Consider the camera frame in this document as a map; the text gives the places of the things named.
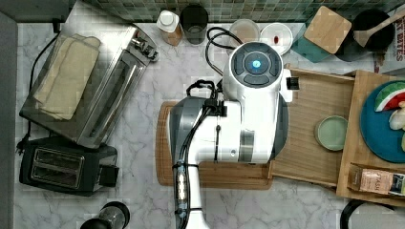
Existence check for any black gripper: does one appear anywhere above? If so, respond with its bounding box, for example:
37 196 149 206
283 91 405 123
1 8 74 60
287 77 300 91

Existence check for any wooden drawer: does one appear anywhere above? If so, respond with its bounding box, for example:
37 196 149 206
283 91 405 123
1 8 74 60
271 68 354 187

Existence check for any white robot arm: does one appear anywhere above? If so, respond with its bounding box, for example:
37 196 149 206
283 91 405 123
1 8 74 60
166 42 299 229

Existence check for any white lidded jar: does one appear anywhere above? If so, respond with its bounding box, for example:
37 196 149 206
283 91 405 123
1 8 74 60
260 23 293 55

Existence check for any teal box with wooden lid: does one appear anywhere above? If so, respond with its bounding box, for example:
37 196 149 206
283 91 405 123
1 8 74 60
291 6 352 63

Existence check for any green ceramic bowl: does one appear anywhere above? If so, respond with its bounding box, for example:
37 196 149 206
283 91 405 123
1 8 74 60
314 115 348 152

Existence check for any black utensil pot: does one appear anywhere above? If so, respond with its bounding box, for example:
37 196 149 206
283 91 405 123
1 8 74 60
334 9 395 63

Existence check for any clear jar with beige lid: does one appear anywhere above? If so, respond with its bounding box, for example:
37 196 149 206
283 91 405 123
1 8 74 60
229 19 260 43

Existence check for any wooden spatula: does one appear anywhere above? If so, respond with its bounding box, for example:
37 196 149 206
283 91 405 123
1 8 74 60
353 9 405 47

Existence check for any watermelon slice toy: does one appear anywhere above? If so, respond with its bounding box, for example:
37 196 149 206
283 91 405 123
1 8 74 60
374 81 405 112

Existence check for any snack box red lettering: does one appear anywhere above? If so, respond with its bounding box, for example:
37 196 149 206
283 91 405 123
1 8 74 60
374 18 405 75

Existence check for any blue plate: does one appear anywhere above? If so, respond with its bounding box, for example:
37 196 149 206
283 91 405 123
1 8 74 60
359 81 405 163

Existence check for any white garlic toy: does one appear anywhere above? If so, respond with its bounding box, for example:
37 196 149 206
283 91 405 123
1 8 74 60
389 101 405 130

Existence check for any dark glass jar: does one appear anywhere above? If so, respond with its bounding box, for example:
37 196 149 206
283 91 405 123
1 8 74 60
180 5 208 45

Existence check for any wooden cutting board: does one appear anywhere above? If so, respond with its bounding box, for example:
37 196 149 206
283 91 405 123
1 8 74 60
155 101 272 190

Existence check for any tea box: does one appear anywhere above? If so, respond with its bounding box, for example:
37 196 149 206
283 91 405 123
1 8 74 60
348 164 405 197

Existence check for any white capped bottle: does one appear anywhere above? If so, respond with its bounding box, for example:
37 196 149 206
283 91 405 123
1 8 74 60
157 10 182 46

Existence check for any black rimmed pan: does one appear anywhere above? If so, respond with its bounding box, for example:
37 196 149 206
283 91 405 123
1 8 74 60
339 199 405 229

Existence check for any silver toaster oven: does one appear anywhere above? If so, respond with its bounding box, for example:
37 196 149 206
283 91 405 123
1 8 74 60
19 21 158 149

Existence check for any black pepper grinder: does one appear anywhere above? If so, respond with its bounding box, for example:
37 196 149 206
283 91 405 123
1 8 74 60
79 201 130 229

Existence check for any beige folded cloth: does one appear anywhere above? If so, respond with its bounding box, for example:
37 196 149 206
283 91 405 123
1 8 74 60
33 34 101 120

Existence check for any black toaster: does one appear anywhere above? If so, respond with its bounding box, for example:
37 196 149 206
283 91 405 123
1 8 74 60
19 136 119 197

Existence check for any black toaster power cord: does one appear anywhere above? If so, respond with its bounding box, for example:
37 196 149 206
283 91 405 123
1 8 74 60
15 19 62 156

